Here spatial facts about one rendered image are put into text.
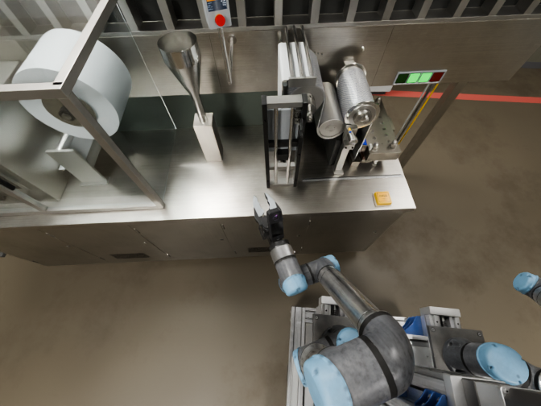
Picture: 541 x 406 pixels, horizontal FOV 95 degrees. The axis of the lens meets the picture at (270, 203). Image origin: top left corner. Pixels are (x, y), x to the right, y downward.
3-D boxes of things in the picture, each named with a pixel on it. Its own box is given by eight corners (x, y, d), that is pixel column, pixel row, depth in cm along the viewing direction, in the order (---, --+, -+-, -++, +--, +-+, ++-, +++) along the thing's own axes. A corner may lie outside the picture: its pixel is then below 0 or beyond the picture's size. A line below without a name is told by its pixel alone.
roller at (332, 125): (315, 138, 119) (320, 120, 109) (310, 102, 132) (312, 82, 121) (340, 138, 120) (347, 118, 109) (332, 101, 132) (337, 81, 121)
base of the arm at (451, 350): (487, 383, 97) (508, 387, 88) (447, 378, 98) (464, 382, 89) (476, 339, 104) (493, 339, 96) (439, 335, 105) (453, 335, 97)
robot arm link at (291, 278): (286, 299, 80) (287, 295, 73) (274, 267, 85) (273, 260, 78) (307, 290, 81) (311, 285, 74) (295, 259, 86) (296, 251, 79)
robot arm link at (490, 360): (465, 335, 97) (492, 334, 85) (503, 356, 93) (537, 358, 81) (459, 366, 92) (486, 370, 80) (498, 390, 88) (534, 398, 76)
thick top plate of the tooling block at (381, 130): (365, 161, 131) (369, 153, 125) (351, 108, 150) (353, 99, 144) (396, 159, 131) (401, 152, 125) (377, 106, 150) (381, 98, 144)
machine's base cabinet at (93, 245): (55, 270, 204) (-74, 230, 128) (80, 201, 235) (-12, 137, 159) (361, 255, 205) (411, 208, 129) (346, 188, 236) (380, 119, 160)
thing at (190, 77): (201, 165, 140) (160, 69, 90) (204, 146, 147) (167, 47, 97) (226, 164, 140) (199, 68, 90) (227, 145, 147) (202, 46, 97)
